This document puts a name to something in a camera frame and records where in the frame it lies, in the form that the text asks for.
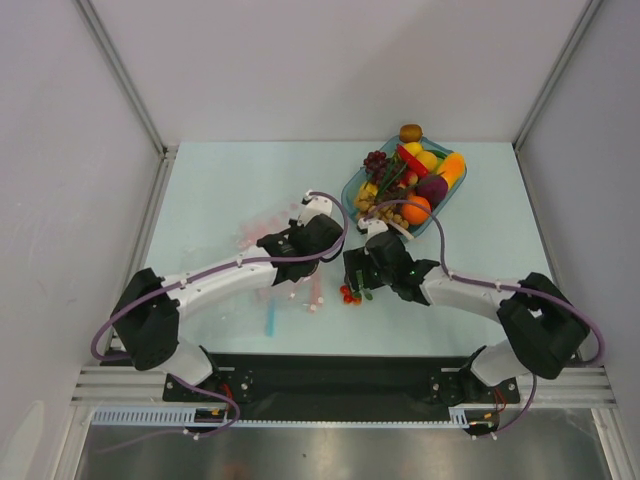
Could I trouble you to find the teal plastic food tray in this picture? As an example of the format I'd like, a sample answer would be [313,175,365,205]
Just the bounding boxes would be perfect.
[341,135,467,239]

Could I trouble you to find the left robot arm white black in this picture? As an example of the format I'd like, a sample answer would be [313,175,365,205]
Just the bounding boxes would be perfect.
[112,214,345,400]

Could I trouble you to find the aluminium frame post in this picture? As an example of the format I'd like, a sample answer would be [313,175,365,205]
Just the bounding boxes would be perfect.
[74,0,169,156]
[513,0,604,151]

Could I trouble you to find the orange mango piece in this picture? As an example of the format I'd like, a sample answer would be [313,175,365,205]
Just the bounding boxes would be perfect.
[437,152,466,189]

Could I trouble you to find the brown kiwi fruit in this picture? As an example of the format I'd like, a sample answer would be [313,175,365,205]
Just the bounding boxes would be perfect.
[398,124,423,143]

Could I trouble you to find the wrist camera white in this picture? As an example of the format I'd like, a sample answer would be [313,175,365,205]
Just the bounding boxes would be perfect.
[297,190,333,226]
[357,218,389,243]

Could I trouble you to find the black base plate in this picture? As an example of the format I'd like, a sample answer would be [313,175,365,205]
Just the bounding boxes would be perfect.
[162,349,521,424]

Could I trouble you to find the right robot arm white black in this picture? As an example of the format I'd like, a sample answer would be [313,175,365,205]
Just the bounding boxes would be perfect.
[343,232,590,401]

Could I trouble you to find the dark red grape bunch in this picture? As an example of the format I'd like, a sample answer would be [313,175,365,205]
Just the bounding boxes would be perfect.
[363,150,392,177]

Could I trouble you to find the white slotted cable duct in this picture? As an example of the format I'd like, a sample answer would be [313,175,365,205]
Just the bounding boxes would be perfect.
[92,403,509,429]

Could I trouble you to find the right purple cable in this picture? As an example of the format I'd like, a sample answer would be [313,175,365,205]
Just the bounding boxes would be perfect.
[367,199,607,441]

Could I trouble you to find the yellow lemon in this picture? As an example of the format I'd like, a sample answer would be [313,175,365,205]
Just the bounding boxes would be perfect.
[403,142,439,172]

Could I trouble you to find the red cherry tomatoes with leaves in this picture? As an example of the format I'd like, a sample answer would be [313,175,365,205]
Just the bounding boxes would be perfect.
[340,284,373,305]

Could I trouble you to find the clear zip bag pink zipper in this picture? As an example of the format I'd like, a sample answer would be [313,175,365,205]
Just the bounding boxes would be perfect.
[179,234,331,341]

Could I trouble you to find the left aluminium frame post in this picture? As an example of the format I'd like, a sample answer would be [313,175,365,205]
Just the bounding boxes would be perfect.
[74,0,169,156]

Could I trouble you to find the aluminium front rail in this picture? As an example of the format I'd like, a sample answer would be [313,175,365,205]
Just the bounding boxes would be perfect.
[71,366,166,406]

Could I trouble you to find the pink dotted zip bag stack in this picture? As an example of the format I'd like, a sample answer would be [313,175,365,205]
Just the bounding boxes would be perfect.
[236,199,324,314]

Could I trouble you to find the blue zipper bag strip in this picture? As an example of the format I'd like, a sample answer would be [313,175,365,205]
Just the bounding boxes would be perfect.
[265,297,276,337]

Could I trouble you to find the right aluminium frame post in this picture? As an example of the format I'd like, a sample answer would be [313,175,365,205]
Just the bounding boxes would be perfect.
[513,0,604,151]

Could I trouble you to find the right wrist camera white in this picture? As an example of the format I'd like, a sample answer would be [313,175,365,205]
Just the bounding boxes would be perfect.
[357,218,389,243]

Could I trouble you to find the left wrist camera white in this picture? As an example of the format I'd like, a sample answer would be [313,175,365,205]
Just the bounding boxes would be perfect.
[297,190,333,226]

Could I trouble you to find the brown longan bunch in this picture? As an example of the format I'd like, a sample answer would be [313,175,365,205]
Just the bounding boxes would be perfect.
[353,190,409,228]

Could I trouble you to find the orange fruit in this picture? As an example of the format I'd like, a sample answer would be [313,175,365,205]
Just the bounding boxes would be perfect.
[401,196,431,226]

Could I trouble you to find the red chili pepper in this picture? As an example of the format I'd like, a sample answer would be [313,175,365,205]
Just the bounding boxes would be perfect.
[396,144,429,178]

